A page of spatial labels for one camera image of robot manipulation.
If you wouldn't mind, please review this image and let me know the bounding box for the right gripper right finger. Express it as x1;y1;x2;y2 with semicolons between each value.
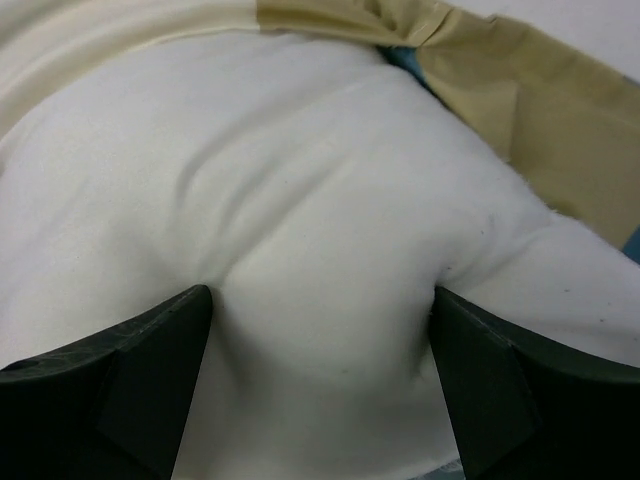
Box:
432;288;639;480

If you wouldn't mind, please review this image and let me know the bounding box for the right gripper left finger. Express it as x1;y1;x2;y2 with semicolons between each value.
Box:
1;285;213;479

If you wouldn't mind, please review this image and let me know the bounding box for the blue tan white checked pillowcase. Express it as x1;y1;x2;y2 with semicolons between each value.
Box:
1;1;639;258

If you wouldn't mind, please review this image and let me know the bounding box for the white pillow insert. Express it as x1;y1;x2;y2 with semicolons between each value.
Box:
1;32;639;479

